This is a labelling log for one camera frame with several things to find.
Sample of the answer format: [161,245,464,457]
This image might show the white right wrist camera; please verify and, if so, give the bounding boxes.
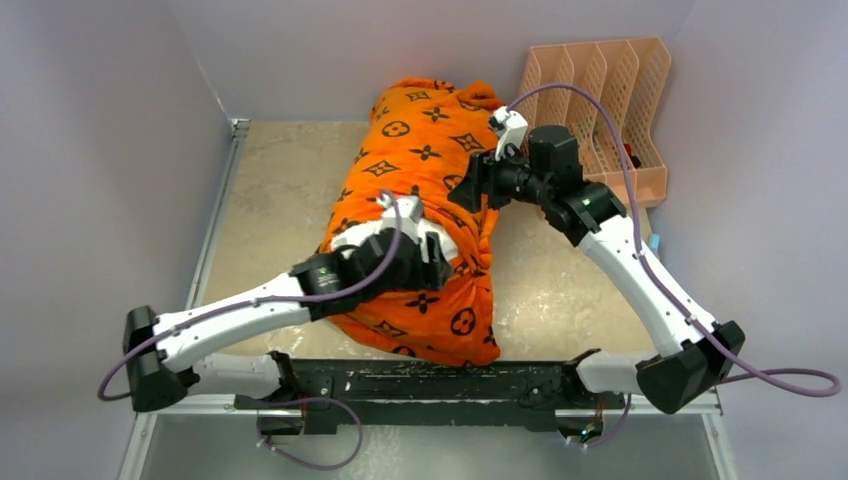
[489,106,529,162]

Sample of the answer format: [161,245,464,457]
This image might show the light blue glue stick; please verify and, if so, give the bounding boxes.
[647,233,661,256]

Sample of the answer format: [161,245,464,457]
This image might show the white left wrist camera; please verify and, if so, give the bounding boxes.
[376,190,423,245]

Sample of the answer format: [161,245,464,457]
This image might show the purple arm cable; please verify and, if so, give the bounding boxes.
[96,190,405,403]
[506,82,843,399]

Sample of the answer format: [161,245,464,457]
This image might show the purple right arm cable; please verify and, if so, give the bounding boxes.
[506,82,843,399]

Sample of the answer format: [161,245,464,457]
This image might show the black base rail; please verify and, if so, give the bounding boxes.
[234,356,625,437]

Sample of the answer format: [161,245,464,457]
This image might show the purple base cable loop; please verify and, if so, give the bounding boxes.
[255,396,364,472]

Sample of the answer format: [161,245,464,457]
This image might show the red black round object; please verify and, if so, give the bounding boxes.
[624,143,642,169]

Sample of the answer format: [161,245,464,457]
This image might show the orange patterned pillowcase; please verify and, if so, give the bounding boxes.
[319,78,504,367]

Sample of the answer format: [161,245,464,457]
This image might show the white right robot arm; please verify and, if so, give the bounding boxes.
[448,122,745,414]

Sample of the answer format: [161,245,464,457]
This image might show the pink desk file organizer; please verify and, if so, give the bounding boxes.
[517,37,672,208]

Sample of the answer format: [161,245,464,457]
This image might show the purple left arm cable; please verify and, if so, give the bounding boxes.
[96,190,405,403]

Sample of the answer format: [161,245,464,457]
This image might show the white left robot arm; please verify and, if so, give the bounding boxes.
[122,227,459,413]

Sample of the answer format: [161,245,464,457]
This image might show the white pillow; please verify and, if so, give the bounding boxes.
[328,219,460,262]

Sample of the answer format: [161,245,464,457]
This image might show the aluminium frame rails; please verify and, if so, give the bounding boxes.
[121,112,745,448]

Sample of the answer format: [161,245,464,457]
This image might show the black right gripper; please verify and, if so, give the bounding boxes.
[450,143,554,215]

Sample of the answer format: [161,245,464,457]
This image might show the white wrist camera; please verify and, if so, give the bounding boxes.
[376,190,423,245]
[489,106,529,162]

